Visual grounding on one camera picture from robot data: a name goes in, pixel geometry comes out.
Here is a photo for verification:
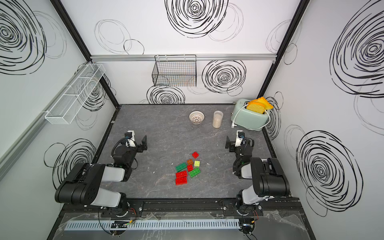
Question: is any small red lego brick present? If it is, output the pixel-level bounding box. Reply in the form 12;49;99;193
192;152;199;159

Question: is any green lego brick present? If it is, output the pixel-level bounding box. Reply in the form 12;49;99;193
175;163;188;173
189;168;201;178

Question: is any red long lego brick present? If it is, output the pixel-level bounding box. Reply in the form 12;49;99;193
176;170;188;179

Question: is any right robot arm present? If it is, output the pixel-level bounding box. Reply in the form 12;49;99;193
225;132;291;216

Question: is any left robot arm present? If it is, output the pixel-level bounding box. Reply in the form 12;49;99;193
55;131;148;218

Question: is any red large lego brick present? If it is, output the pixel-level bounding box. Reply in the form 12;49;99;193
175;177;188;186

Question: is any translucent plastic cup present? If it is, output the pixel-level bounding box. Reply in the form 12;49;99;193
213;111;224;129

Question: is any mint green toaster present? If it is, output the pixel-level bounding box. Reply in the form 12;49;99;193
231;99;271;131

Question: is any white perforated bowl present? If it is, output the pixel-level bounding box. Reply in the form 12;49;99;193
189;111;205;125

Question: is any small red brick centre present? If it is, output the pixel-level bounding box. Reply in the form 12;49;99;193
187;165;194;172

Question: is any yellow toast slice front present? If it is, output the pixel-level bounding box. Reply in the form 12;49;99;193
246;102;266;114

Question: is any yellow toast slice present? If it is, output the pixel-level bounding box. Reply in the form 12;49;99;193
246;102;266;114
256;97;274;110

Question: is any yellow toast slice back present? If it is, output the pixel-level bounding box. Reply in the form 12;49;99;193
256;97;274;110

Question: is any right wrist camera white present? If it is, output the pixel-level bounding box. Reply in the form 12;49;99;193
235;130;245;147

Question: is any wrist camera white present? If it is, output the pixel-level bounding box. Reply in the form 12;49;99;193
235;130;245;147
125;131;137;148

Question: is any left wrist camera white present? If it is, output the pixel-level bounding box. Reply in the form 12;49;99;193
125;131;137;148

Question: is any white toaster cable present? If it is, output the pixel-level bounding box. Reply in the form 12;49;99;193
230;103;271;132

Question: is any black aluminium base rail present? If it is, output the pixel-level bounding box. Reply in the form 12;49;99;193
59;198;304;219

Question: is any black wire basket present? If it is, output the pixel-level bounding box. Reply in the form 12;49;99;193
152;55;197;87

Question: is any grey slotted cable duct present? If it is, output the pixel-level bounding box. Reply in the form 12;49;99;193
64;219;241;232

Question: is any white wire shelf basket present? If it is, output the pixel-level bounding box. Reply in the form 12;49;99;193
45;63;106;125

